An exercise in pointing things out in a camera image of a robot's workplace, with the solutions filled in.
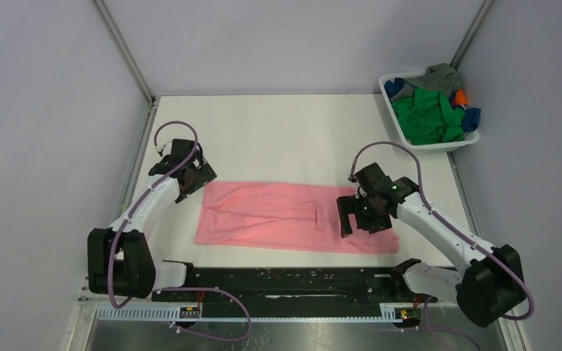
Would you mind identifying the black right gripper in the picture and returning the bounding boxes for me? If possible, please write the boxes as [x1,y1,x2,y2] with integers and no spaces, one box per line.
[337,192,392,238]

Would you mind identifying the pink t-shirt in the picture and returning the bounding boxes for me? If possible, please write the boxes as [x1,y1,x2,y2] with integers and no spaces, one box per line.
[195,181,400,254]

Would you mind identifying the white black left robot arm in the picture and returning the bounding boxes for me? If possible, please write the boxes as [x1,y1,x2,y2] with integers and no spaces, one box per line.
[87,139,217,301]

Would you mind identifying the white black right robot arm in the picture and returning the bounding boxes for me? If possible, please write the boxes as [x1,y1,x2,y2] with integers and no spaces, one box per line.
[337,163,534,328]

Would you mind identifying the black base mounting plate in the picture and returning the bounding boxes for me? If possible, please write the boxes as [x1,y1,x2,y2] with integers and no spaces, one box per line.
[151,267,427,314]

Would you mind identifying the green t-shirt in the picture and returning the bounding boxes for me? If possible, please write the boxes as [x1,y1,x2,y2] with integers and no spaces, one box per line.
[391,88,465,146]

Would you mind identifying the white laundry basket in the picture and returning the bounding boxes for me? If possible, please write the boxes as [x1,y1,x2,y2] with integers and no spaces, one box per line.
[378,72,480,154]

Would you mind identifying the blue garment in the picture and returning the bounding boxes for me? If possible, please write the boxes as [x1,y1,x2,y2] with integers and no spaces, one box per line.
[461,107,482,133]

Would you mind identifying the orange garment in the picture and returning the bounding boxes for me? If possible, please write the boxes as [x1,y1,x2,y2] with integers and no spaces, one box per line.
[452,89,468,106]

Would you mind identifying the grey t-shirt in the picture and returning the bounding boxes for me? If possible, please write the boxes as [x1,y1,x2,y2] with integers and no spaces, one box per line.
[403,63,462,97]

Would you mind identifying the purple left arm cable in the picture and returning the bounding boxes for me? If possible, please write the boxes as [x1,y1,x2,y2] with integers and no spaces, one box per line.
[106,121,253,342]

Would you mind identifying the aluminium frame rails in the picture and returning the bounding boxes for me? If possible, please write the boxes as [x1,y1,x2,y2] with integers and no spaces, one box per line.
[61,1,146,306]

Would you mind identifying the white slotted cable duct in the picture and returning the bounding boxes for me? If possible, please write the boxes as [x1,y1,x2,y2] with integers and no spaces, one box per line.
[95,303,405,323]

